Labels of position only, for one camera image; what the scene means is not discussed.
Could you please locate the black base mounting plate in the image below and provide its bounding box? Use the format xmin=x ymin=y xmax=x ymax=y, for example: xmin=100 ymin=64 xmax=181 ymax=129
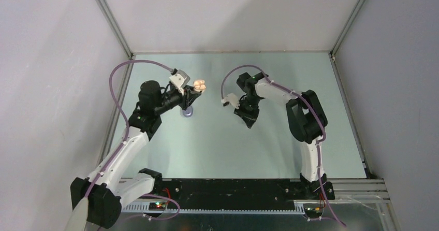
xmin=139 ymin=179 xmax=335 ymax=212

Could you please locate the purple cable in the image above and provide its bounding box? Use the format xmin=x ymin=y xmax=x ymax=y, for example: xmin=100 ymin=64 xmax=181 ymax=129
xmin=80 ymin=60 xmax=181 ymax=231
xmin=220 ymin=64 xmax=347 ymax=228

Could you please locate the beige earbud charging case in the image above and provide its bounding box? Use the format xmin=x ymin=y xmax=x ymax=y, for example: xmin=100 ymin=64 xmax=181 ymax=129
xmin=193 ymin=79 xmax=207 ymax=93

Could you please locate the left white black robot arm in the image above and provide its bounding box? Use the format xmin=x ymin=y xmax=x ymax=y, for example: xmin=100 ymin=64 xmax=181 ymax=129
xmin=65 ymin=79 xmax=206 ymax=230

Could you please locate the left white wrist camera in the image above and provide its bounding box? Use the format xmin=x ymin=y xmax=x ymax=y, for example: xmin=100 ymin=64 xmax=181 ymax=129
xmin=169 ymin=69 xmax=191 ymax=95

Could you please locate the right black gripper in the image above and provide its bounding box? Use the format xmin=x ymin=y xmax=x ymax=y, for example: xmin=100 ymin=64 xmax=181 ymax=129
xmin=235 ymin=95 xmax=262 ymax=127

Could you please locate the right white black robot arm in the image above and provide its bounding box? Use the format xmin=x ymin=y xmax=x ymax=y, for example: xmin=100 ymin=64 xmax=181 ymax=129
xmin=222 ymin=73 xmax=328 ymax=199

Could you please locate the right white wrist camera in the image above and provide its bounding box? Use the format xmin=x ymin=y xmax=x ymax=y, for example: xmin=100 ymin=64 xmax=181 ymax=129
xmin=221 ymin=93 xmax=240 ymax=109

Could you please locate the aluminium frame rail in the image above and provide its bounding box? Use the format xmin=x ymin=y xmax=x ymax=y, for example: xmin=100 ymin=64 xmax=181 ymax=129
xmin=120 ymin=176 xmax=392 ymax=204

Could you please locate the grey slotted cable duct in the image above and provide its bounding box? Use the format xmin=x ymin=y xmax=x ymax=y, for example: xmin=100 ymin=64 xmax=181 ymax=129
xmin=122 ymin=201 xmax=306 ymax=215

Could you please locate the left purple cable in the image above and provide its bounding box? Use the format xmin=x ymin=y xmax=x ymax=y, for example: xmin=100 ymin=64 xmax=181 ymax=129
xmin=80 ymin=60 xmax=181 ymax=231

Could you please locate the purple earbud charging case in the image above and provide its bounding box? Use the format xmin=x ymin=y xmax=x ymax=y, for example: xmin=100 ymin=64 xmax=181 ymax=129
xmin=182 ymin=107 xmax=194 ymax=118

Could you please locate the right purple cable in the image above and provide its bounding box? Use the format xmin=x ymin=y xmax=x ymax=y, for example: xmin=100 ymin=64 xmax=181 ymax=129
xmin=220 ymin=64 xmax=347 ymax=228

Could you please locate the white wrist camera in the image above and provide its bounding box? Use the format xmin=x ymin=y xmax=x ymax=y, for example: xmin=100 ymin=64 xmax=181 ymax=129
xmin=169 ymin=69 xmax=191 ymax=95
xmin=221 ymin=93 xmax=240 ymax=109

